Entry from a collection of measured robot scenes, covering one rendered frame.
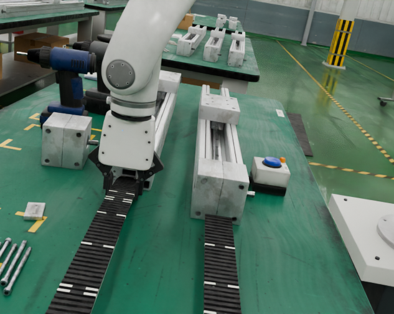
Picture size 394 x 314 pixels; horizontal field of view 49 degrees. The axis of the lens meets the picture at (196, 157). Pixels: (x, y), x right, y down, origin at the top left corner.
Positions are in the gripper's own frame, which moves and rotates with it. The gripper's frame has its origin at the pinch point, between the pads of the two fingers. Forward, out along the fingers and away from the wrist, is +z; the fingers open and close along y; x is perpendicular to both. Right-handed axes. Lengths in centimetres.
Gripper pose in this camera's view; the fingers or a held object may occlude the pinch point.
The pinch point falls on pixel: (123, 187)
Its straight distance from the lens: 87.0
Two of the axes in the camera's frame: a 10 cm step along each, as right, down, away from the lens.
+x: 0.2, -3.6, 9.3
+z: -1.6, 9.2, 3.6
